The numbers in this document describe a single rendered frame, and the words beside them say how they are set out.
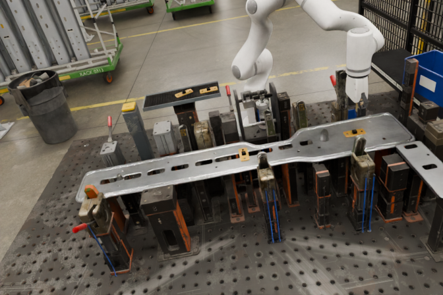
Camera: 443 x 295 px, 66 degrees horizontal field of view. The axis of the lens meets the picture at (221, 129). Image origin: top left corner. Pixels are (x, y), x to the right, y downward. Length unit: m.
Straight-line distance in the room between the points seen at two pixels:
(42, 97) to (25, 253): 2.24
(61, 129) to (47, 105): 0.31
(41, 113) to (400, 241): 3.43
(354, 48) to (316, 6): 0.21
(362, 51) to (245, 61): 0.61
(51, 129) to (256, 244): 3.01
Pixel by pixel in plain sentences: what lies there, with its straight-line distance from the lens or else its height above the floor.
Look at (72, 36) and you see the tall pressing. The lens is 5.49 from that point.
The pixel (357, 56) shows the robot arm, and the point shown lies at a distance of 1.30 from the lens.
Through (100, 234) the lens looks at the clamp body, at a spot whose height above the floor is 0.94.
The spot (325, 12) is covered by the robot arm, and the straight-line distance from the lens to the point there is 1.33.
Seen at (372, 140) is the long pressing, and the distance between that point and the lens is 1.48.
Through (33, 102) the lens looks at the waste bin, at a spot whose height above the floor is 0.55.
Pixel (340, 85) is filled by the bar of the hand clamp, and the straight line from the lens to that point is 1.56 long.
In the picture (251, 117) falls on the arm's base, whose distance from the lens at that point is 1.90.
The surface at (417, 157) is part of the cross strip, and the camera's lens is 1.43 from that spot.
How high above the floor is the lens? 1.88
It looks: 33 degrees down
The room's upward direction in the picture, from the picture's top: 12 degrees counter-clockwise
